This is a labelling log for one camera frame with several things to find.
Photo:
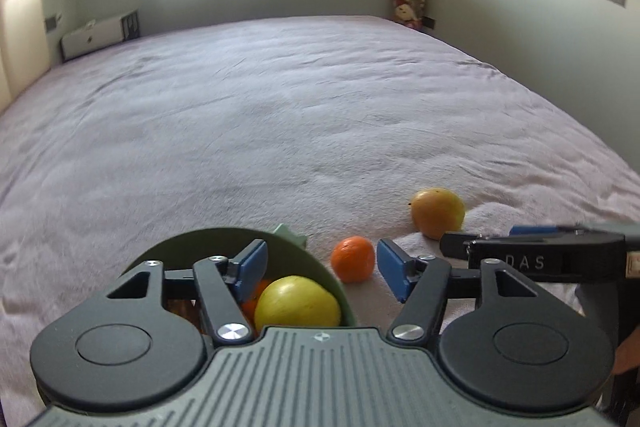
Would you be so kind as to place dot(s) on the orange yellow mango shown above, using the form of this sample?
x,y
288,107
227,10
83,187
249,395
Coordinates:
x,y
437,213

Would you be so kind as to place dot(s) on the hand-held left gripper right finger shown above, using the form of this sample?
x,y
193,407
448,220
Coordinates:
x,y
392,272

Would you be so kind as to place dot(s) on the orange mandarin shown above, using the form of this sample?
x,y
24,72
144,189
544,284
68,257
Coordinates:
x,y
353,259
252,303

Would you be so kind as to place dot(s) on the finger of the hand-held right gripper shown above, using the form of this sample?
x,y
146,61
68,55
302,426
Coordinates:
x,y
455,244
532,230

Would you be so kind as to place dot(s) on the green colander bowl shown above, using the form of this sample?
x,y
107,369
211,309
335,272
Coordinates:
x,y
200,242

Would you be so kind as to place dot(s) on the wall socket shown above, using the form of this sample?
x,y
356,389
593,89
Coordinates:
x,y
51,23

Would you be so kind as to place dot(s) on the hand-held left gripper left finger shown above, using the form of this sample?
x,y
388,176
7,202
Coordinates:
x,y
252,267

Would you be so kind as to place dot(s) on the yellow apple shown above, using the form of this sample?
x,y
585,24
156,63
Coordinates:
x,y
297,302

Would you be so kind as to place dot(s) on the person's right forearm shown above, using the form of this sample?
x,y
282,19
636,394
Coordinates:
x,y
629,352

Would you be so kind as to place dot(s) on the cream padded headboard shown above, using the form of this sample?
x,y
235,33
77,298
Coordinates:
x,y
22,42

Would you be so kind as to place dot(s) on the white bedside cabinet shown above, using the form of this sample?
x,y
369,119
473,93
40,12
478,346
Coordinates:
x,y
95,38

